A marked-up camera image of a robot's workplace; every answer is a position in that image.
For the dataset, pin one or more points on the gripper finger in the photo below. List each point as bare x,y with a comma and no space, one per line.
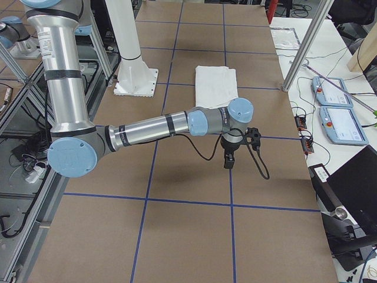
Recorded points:
229,163

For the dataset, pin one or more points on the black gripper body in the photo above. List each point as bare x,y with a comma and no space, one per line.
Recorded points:
228,147

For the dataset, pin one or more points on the white printed t-shirt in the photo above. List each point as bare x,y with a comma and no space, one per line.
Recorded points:
215,86

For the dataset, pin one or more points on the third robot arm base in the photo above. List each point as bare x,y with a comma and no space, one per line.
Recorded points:
16,38

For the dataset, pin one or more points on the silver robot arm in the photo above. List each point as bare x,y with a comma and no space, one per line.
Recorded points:
77,143

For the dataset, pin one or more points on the upper orange circuit board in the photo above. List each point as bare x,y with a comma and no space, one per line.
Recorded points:
300,123

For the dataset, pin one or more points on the orange circuit board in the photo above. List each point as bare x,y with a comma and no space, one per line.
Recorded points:
300,123
307,147

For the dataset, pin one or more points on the lower orange circuit board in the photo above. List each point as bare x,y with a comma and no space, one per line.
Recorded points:
307,147

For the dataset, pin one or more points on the black box white label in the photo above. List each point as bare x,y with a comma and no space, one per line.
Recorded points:
319,177

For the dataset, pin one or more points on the upper blue teach pendant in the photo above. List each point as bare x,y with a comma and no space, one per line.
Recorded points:
327,94

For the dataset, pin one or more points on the blue teach pendant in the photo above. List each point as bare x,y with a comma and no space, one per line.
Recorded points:
327,94
342,126

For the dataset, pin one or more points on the lower blue teach pendant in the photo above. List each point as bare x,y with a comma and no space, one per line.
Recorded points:
342,126

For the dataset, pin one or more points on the clear plastic sleeve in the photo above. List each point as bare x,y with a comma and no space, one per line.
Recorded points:
285,38

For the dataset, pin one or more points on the small metal cup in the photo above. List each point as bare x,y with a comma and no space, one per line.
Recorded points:
340,213

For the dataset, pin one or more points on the black laptop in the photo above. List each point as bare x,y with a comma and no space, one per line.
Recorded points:
354,184

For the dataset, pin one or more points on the white power strip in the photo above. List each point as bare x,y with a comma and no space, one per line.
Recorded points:
35,174

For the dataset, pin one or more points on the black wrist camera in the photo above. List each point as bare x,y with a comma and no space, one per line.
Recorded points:
253,137

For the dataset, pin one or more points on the white pedestal column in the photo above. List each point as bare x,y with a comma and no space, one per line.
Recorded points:
134,77

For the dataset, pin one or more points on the aluminium frame post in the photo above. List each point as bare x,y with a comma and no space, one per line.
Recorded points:
310,35

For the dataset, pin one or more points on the aluminium frame table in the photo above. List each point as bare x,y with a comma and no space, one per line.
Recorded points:
27,209

